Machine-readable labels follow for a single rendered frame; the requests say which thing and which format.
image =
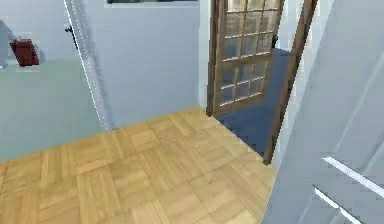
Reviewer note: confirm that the brown glazed room door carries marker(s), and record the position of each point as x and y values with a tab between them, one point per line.
240	60

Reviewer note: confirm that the pale grey panelled door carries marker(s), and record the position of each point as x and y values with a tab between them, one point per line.
336	133

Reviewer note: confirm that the pale grey room door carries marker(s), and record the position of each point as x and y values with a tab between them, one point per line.
40	100

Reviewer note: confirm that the dark red box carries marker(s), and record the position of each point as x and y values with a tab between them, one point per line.
24	52

